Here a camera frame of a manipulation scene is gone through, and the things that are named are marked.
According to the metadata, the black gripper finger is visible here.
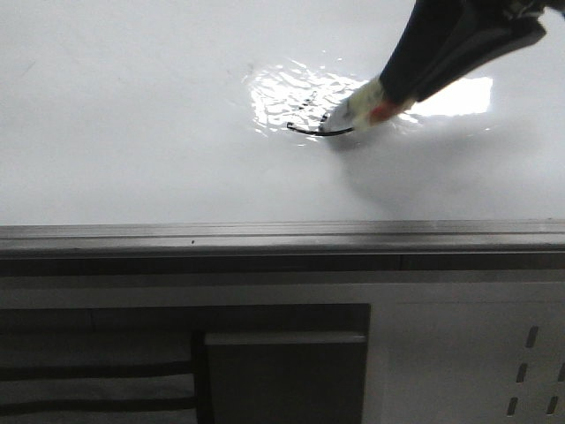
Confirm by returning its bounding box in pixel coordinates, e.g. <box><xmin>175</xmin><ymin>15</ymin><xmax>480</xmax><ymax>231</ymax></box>
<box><xmin>414</xmin><ymin>1</ymin><xmax>546</xmax><ymax>102</ymax></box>
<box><xmin>380</xmin><ymin>0</ymin><xmax>464</xmax><ymax>98</ymax></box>

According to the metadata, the white marker with red band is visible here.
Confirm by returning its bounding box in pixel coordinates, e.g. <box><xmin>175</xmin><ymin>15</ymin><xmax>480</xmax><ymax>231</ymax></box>
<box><xmin>320</xmin><ymin>77</ymin><xmax>416</xmax><ymax>133</ymax></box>

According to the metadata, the grey aluminium whiteboard tray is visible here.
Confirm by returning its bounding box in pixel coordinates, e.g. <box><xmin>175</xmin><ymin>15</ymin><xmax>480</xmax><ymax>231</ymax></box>
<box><xmin>1</xmin><ymin>219</ymin><xmax>564</xmax><ymax>276</ymax></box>

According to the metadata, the white whiteboard surface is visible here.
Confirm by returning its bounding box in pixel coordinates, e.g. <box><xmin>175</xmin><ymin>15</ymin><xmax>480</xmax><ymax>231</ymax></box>
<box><xmin>1</xmin><ymin>1</ymin><xmax>564</xmax><ymax>225</ymax></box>

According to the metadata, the white perforated metal stand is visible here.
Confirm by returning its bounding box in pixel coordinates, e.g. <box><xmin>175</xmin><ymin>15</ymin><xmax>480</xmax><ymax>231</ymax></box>
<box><xmin>1</xmin><ymin>270</ymin><xmax>564</xmax><ymax>423</ymax></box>

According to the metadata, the dark grey panel box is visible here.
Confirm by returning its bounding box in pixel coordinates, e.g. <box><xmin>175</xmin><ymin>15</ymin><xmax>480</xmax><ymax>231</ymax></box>
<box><xmin>205</xmin><ymin>331</ymin><xmax>367</xmax><ymax>423</ymax></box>

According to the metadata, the dark slatted rack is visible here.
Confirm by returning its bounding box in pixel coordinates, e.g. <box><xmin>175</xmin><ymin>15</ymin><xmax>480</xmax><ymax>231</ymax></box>
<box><xmin>1</xmin><ymin>305</ymin><xmax>370</xmax><ymax>423</ymax></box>

